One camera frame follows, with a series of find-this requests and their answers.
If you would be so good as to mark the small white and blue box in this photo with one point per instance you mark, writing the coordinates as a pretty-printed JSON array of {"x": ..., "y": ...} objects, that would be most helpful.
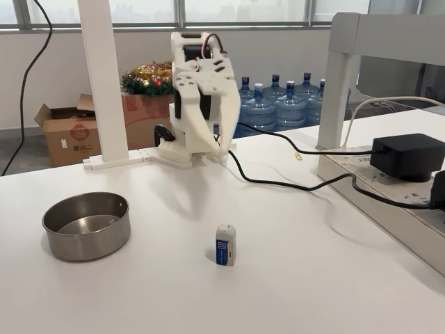
[{"x": 225, "y": 247}]

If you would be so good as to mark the red printed cardboard box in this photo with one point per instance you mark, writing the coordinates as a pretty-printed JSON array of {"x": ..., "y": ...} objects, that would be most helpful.
[{"x": 139, "y": 115}]

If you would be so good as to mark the open brown cardboard box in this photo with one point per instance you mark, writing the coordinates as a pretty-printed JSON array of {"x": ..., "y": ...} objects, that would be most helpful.
[{"x": 66, "y": 146}]

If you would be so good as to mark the round metal bowl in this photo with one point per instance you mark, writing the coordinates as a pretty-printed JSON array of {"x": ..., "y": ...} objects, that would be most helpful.
[{"x": 87, "y": 243}]

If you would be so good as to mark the blue water jug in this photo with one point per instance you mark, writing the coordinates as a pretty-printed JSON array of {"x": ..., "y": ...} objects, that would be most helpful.
[
  {"x": 258, "y": 111},
  {"x": 290, "y": 108},
  {"x": 275, "y": 91},
  {"x": 315, "y": 108},
  {"x": 306, "y": 88},
  {"x": 246, "y": 93}
]

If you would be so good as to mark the green tinsel Christmas wreath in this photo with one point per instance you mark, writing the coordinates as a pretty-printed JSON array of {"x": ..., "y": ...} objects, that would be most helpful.
[{"x": 146, "y": 80}]

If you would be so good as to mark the black table clamp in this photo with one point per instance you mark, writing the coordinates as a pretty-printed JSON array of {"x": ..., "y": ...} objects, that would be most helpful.
[{"x": 161, "y": 130}]

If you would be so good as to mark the yellow rubber band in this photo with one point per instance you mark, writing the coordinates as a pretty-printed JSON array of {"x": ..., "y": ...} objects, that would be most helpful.
[{"x": 301, "y": 158}]

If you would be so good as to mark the white desk riser shelf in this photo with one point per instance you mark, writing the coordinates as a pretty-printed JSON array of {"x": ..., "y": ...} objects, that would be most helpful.
[{"x": 342, "y": 35}]

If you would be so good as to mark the white power strip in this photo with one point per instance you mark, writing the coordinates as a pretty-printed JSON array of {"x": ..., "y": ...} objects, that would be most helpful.
[{"x": 382, "y": 195}]

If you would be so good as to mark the black power adapter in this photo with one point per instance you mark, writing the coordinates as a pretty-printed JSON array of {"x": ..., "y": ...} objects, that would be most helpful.
[{"x": 403, "y": 153}]

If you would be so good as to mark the black plug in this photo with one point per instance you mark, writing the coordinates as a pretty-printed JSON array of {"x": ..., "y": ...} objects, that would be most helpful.
[{"x": 438, "y": 191}]

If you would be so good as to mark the white camera post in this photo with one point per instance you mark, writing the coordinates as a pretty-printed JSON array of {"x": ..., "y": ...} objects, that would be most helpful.
[{"x": 101, "y": 87}]

